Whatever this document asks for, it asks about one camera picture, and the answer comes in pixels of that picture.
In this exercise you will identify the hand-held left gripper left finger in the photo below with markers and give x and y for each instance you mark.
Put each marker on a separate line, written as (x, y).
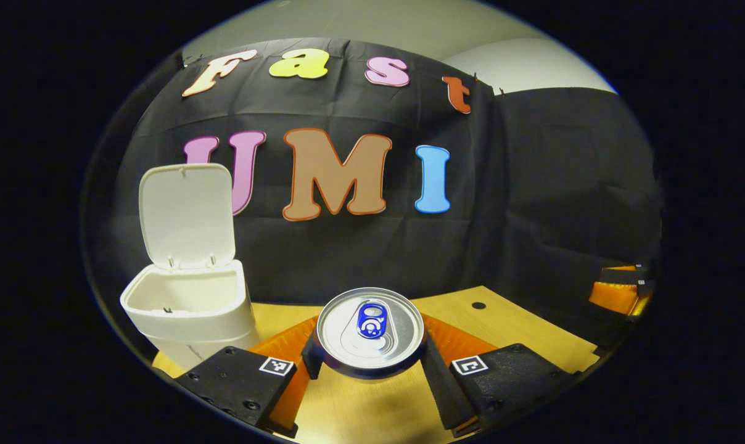
(237, 382)

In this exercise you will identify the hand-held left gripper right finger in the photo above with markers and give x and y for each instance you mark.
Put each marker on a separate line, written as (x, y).
(437, 394)

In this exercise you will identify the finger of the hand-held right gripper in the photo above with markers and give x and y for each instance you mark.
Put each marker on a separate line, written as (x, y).
(625, 273)
(616, 297)

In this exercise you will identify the silver blue pop can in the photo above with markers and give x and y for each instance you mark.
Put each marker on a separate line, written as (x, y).
(372, 333)

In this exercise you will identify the white desktop garbage bin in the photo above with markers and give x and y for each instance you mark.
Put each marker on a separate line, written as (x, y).
(187, 216)

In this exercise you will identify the black backdrop cloth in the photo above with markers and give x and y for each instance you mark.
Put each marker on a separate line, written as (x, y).
(533, 185)

